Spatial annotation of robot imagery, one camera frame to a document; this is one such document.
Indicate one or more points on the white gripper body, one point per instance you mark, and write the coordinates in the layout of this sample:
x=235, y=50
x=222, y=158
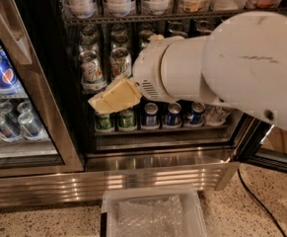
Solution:
x=147, y=68

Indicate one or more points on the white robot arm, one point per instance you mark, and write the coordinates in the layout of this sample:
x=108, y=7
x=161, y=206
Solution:
x=242, y=65

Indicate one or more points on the clear water bottle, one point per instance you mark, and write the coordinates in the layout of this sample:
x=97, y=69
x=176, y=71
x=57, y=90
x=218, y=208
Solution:
x=217, y=116

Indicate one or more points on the left plastic bottle top shelf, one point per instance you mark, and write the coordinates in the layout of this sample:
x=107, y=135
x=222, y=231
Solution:
x=80, y=9

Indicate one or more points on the stainless steel fridge base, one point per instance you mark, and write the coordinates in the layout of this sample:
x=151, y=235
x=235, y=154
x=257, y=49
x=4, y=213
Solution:
x=205, y=170

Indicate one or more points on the closed glass fridge door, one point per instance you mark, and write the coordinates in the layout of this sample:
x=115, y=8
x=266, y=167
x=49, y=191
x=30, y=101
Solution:
x=34, y=42

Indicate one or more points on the large pepsi can left fridge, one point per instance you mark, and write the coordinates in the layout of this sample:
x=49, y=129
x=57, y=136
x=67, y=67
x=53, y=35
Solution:
x=9, y=83

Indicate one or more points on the open fridge door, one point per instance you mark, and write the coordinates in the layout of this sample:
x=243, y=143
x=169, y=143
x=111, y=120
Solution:
x=264, y=146

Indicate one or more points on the front middle 7up can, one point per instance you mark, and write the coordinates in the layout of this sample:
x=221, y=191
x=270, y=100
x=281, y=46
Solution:
x=120, y=62

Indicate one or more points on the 7up can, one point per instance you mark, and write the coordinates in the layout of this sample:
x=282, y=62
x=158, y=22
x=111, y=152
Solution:
x=92, y=74
x=120, y=62

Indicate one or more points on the front left 7up can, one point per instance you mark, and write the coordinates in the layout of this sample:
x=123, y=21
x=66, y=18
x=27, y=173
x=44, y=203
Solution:
x=92, y=74

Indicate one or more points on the blue pepsi can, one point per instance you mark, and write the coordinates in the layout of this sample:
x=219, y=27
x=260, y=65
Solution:
x=150, y=116
x=194, y=115
x=172, y=115

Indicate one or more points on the front left green can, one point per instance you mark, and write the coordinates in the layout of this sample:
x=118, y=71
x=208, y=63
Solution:
x=104, y=122

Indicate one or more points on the clear plastic bin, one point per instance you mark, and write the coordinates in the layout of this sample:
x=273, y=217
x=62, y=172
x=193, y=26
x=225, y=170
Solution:
x=192, y=212

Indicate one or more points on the bubble wrap sheet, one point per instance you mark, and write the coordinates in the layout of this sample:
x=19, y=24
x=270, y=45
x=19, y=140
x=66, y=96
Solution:
x=160, y=217

